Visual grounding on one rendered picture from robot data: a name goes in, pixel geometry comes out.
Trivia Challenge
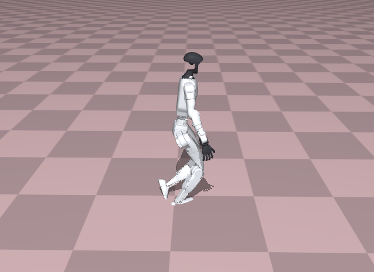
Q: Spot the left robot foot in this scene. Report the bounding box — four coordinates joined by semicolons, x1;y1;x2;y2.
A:
158;179;169;200

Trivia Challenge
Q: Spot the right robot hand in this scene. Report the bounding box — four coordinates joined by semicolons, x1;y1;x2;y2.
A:
199;139;215;161

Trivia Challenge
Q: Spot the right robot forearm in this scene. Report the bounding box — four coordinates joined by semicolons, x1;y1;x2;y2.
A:
192;111;207;144

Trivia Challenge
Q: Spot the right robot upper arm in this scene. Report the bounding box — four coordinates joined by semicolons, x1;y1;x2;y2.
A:
183;82;197;120

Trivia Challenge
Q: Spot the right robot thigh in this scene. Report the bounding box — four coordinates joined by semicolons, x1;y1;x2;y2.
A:
175;131;204;174

